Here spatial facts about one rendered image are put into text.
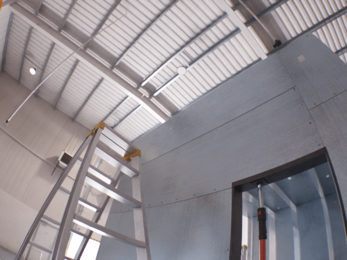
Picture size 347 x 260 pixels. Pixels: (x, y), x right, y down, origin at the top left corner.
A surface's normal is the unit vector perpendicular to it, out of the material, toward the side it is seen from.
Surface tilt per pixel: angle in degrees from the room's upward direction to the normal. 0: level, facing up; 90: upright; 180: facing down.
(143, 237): 92
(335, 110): 90
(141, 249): 92
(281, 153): 90
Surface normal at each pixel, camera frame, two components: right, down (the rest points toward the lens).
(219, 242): -0.71, -0.56
